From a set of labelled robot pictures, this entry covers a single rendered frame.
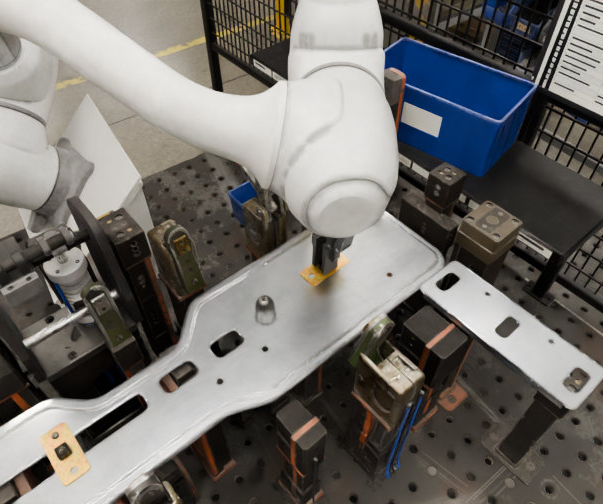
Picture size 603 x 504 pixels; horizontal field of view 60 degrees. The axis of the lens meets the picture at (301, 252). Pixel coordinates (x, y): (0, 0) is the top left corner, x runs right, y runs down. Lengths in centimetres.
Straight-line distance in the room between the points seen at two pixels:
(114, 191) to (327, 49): 70
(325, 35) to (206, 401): 51
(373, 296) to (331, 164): 47
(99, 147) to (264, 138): 83
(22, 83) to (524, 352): 105
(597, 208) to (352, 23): 68
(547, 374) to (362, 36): 56
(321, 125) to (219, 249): 93
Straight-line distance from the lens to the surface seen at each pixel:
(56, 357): 93
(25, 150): 123
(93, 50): 56
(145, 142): 294
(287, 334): 83
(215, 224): 142
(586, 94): 111
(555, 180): 114
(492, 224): 95
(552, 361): 89
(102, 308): 82
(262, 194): 89
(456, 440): 112
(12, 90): 122
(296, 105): 47
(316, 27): 57
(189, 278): 90
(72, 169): 128
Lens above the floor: 170
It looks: 49 degrees down
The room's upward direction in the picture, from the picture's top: straight up
